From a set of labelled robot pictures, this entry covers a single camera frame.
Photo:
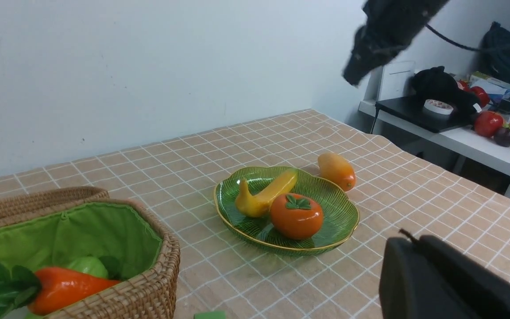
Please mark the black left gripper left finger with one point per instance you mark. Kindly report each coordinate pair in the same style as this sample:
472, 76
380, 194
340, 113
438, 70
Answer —
411, 288

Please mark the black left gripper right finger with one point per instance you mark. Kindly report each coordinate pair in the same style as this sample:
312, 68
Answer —
486, 293

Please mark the orange persimmon green calyx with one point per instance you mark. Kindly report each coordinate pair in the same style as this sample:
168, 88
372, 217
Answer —
295, 216

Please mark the orange yellow mango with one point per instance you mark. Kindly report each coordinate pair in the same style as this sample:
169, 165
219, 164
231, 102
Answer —
338, 170

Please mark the yellow banana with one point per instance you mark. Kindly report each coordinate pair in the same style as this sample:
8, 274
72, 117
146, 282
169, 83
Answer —
256, 206

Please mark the light green chayote gourd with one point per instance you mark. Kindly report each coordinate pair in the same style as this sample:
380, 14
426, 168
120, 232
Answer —
89, 265

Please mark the orange carrot green top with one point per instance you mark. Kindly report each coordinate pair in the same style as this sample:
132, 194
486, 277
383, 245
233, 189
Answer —
46, 290

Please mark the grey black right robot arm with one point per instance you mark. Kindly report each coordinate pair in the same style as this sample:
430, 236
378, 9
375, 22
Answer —
390, 28

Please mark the green glass leaf plate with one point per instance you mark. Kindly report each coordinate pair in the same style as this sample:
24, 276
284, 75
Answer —
341, 216

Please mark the white side table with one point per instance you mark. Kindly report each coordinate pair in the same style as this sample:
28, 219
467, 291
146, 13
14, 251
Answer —
462, 141

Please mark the dark purple toy fruit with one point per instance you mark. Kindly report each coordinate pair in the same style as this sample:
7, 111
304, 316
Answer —
502, 137

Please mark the red toy tomato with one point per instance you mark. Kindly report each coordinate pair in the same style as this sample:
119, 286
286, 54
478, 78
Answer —
487, 123

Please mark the white tape roll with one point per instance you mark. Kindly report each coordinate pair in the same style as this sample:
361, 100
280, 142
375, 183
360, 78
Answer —
437, 108

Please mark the checkered beige tablecloth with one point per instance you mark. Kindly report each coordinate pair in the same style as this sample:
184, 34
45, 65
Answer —
176, 180

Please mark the red toy apple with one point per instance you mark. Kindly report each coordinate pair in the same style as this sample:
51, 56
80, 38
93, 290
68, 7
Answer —
480, 93

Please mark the black cloth bundle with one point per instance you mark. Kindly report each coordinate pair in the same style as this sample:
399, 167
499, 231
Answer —
436, 84

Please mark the green foam cube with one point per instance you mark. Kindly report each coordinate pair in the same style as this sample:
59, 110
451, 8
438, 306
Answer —
210, 315

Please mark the dark blue bag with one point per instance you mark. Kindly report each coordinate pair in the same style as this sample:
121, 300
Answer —
496, 55

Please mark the woven rattan basket green lining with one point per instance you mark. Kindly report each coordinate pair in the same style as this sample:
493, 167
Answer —
133, 245

